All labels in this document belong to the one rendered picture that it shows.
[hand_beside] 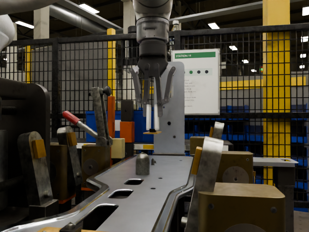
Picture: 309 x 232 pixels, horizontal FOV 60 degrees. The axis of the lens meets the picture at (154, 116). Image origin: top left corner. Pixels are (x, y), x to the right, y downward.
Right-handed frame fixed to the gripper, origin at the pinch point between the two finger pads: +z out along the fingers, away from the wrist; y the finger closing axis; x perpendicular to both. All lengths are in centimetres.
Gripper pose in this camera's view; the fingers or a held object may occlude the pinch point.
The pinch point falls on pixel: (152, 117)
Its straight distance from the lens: 73.8
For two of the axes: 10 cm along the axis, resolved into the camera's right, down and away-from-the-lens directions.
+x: 1.8, 0.0, 9.8
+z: 0.0, 10.0, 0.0
